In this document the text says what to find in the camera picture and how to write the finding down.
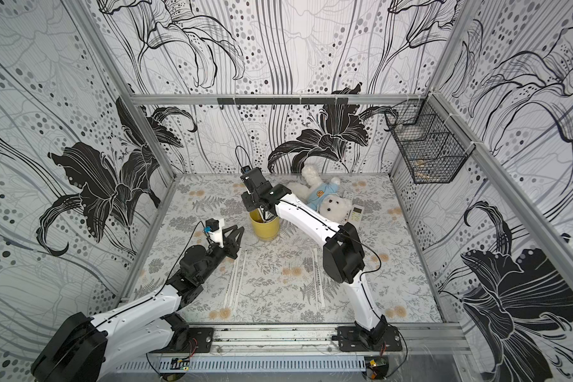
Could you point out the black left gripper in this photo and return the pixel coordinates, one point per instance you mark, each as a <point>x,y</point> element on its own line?
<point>230,243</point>

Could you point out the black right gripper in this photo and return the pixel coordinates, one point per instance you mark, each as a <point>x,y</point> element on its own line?
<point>263,203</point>

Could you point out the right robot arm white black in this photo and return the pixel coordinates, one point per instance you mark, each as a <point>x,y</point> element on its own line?
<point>343,252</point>

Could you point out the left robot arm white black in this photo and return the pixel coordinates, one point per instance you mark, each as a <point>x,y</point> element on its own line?
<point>87,348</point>

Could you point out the bundle of wrapped straws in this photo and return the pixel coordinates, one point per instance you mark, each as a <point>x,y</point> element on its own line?
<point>266,215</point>

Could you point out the yellow metal cup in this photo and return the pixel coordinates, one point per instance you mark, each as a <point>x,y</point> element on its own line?
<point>264,230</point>

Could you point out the white plush bunny toy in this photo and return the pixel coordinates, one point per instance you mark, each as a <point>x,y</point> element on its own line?
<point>322,196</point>

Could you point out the white remote control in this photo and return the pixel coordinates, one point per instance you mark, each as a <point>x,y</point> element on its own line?
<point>355,215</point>

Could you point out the horizontal aluminium back bar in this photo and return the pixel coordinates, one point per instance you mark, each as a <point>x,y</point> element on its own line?
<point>219,99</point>

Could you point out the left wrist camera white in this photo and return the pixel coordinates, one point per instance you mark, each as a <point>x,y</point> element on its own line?
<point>214,231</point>

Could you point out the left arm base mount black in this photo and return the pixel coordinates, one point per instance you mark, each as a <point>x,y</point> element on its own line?
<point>191,336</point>

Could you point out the white slotted cable duct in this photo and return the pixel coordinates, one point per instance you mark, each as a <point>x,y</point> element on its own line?
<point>167,365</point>

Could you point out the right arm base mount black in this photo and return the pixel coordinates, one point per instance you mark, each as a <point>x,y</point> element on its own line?
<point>381,339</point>

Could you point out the black wire basket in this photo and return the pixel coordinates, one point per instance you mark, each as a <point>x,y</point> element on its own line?
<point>424,132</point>

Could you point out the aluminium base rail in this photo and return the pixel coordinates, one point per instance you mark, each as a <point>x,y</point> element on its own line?
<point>321,339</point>

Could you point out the aluminium frame post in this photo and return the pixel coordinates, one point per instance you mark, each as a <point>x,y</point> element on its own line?
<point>82,18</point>

